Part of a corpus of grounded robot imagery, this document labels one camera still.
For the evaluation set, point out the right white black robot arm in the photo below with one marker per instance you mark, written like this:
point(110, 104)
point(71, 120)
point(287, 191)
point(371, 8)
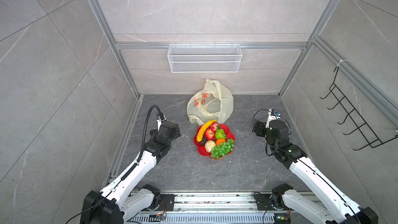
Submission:
point(336, 208)

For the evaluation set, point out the yellow fake banana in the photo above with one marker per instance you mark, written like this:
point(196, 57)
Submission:
point(203, 129)

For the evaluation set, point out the black wire hook rack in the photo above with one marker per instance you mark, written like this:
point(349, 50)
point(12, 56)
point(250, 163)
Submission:
point(352, 113)

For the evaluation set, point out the red fake strawberry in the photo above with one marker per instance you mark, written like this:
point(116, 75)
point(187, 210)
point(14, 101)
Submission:
point(214, 126)

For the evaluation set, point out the green fake fruit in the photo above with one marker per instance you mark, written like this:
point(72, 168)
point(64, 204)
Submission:
point(220, 134)

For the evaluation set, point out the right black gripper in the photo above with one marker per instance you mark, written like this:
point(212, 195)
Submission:
point(260, 125)

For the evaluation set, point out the green fake grape bunch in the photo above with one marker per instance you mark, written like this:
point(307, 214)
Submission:
point(222, 150)

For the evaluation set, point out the beige fake round fruit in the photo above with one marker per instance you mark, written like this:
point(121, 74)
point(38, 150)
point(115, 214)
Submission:
point(209, 145)

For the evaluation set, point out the dark brown fake fruit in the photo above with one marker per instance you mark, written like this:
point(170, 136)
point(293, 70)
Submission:
point(202, 142)

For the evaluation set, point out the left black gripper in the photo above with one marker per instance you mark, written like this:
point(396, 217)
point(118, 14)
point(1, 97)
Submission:
point(176, 131)

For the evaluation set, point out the orange fake tangerine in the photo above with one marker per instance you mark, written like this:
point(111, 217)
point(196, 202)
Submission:
point(220, 141)

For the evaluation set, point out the red fake apple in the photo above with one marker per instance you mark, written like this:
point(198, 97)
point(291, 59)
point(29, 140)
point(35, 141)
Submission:
point(209, 134)

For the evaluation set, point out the white wire mesh basket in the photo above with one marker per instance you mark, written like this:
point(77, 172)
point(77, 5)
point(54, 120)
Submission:
point(214, 58)

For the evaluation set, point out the red flower-shaped plastic bowl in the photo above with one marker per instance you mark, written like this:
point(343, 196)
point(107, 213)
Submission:
point(201, 149)

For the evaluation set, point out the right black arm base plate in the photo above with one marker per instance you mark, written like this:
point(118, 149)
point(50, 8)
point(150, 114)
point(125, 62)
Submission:
point(265, 202)

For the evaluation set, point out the cream plastic bag orange print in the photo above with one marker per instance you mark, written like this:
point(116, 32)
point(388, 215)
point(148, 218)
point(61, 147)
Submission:
point(215, 101)

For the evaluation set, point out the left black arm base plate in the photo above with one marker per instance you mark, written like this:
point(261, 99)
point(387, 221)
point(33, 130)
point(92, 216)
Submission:
point(163, 202)

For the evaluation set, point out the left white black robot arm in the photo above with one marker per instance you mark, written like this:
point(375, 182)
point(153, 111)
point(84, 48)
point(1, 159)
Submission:
point(113, 204)

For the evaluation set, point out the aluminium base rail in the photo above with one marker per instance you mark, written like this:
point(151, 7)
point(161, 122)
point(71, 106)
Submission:
point(217, 208)

